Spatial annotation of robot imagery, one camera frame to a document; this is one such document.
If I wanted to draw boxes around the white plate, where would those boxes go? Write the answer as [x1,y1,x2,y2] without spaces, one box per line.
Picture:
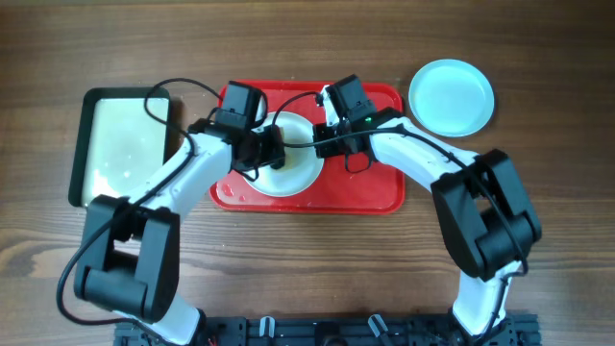
[246,111,324,197]

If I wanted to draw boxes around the light blue plate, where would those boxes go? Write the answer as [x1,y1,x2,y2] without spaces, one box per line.
[408,59,496,137]

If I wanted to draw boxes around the green yellow sponge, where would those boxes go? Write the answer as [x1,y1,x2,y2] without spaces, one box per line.
[271,161,284,170]

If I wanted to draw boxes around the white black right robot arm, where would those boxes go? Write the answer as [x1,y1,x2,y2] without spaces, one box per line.
[313,108,542,341]

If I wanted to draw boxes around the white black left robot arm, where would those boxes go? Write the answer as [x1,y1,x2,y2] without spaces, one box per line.
[57,119,284,345]

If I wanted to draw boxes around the red plastic tray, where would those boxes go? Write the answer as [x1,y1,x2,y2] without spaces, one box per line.
[209,80,406,214]

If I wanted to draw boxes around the dark green water tray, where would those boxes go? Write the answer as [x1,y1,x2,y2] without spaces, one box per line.
[67,86,172,208]

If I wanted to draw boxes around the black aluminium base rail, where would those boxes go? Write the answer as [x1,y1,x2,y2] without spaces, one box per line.
[113,313,542,346]

